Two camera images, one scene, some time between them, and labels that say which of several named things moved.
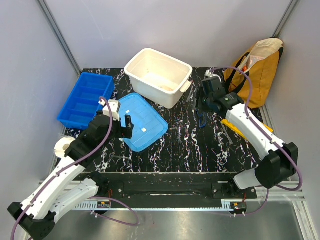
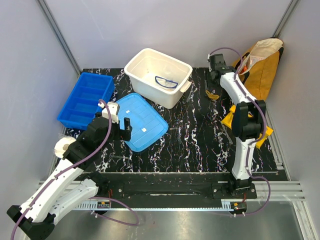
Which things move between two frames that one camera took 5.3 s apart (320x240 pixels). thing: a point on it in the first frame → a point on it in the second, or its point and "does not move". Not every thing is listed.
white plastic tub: [159, 78] does not move
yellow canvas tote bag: [260, 61] does not move
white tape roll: [61, 145] does not move
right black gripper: [201, 93] → [206, 75]
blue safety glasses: [203, 118] → [163, 82]
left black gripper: [127, 132] does not move
